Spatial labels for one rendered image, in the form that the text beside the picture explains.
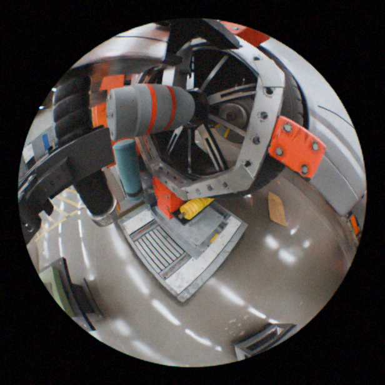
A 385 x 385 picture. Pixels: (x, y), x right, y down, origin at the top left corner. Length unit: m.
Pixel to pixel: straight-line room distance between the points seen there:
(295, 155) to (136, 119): 0.27
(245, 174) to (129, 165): 0.36
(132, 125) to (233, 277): 0.99
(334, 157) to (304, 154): 0.44
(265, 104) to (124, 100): 0.23
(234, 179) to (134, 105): 0.24
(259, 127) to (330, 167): 0.48
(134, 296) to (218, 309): 0.58
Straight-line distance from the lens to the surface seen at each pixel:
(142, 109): 0.23
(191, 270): 0.79
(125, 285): 0.93
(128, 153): 0.40
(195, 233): 0.71
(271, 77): 0.21
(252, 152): 0.19
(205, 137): 0.37
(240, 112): 0.65
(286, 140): 0.19
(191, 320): 0.91
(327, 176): 0.62
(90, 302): 1.13
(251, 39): 0.32
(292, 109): 0.28
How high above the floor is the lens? 0.85
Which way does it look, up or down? 43 degrees down
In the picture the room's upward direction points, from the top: 9 degrees clockwise
